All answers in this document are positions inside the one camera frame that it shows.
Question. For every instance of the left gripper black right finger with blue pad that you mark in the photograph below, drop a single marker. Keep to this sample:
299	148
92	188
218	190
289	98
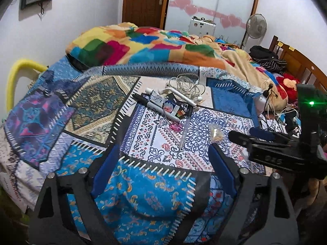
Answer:
226	170

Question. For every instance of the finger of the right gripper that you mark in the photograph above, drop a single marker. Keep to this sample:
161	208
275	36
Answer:
268	135

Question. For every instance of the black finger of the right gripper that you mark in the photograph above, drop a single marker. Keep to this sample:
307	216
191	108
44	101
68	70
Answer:
244	140

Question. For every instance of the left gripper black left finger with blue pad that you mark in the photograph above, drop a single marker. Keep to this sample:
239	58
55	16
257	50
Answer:
102	168

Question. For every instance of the black marker pen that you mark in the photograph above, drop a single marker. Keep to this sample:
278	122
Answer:
141	100

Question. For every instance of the crumpled clear wrapper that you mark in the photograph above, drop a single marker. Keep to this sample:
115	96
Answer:
215	132

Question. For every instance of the red plush toy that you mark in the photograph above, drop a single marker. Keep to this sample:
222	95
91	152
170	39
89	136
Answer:
289	83

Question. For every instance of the clear plastic syringe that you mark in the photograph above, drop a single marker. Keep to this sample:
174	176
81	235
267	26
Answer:
187	122

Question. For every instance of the blue patchwork bed sheet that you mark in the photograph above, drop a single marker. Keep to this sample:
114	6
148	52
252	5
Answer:
157	193

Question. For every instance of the pink octopus toy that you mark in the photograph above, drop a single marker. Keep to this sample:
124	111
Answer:
176	127

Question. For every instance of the black striped clothing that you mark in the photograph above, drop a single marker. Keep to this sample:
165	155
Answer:
268	59

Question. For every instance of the wooden headboard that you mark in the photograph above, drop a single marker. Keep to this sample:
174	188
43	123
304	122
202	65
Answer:
299	65

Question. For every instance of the white standing fan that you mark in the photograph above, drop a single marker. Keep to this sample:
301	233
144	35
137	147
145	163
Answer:
255	28

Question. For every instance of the white box on wardrobe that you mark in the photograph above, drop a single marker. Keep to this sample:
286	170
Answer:
201	27

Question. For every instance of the colourful patch blanket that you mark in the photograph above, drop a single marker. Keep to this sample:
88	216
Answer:
127	43

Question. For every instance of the white wardrobe with pink hearts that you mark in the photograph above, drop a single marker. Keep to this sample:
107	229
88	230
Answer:
229	16

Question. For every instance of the brown wooden door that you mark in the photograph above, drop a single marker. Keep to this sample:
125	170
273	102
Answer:
144	13

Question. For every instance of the yellow foam bed rail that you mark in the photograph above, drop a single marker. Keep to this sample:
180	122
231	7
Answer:
16	69

